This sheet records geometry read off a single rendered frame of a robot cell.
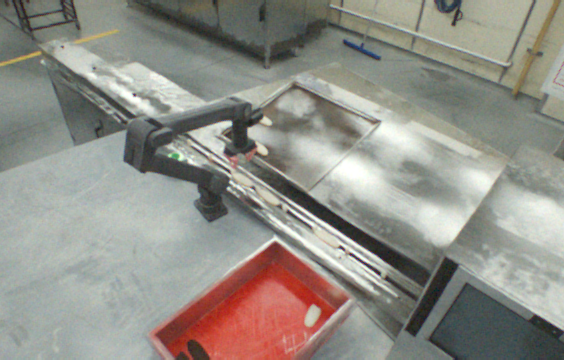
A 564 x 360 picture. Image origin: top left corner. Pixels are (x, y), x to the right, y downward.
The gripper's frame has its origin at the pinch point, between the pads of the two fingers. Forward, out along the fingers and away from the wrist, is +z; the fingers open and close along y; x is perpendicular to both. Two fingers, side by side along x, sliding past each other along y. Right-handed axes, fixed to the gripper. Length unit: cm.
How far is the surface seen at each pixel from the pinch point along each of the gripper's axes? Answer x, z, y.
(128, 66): 126, 12, 24
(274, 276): -39.3, 10.6, -22.7
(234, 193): -5.1, 6.9, -8.3
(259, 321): -47, 11, -37
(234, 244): -20.4, 11.0, -22.6
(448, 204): -68, 0, 37
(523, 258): -92, -37, -12
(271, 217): -23.3, 6.9, -7.4
